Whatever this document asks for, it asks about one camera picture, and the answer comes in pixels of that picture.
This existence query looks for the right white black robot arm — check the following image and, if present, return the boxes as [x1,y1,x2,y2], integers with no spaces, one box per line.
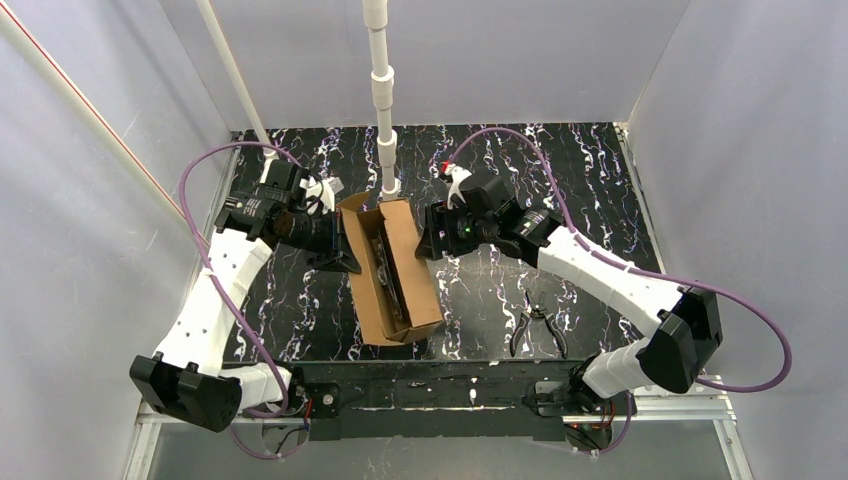
[416,167,723,409]

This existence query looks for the black grey wire stripper pliers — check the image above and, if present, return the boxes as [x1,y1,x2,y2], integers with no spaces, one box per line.
[508,289,570,360]

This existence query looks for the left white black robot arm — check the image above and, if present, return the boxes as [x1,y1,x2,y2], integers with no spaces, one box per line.
[129,160,361,432]

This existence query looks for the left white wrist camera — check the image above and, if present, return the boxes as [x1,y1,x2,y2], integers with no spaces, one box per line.
[300,177,344,216]

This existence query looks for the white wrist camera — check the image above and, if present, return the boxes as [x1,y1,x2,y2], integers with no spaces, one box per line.
[300,177,344,216]
[439,161,472,210]

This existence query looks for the blue packaged item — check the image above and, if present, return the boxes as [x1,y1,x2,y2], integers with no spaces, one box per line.
[372,227,409,329]

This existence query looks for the brown cardboard express box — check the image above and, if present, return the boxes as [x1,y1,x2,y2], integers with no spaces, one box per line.
[338,192,443,347]

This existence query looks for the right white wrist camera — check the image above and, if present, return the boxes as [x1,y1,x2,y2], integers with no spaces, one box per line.
[439,161,472,210]

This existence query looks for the white PVC pipe frame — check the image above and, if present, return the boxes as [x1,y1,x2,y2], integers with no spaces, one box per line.
[1,1,373,232]

